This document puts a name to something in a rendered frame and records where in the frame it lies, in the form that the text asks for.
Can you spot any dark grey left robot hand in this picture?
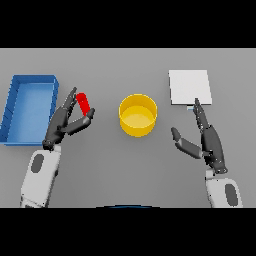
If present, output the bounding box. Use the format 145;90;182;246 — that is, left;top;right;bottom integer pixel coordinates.
41;86;96;152

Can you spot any blue tray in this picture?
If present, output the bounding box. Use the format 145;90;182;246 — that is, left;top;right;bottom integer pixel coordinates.
0;74;60;147

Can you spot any pale square measuring scale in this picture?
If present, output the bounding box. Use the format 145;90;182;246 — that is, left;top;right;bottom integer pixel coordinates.
168;69;213;111

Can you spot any yellow bowl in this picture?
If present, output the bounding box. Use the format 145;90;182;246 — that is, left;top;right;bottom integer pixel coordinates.
118;93;158;138

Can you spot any red beaker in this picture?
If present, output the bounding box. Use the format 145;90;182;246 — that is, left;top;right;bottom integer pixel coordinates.
75;92;92;117

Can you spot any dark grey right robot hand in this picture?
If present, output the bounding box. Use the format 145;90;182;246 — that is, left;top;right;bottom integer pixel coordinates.
170;97;230;175

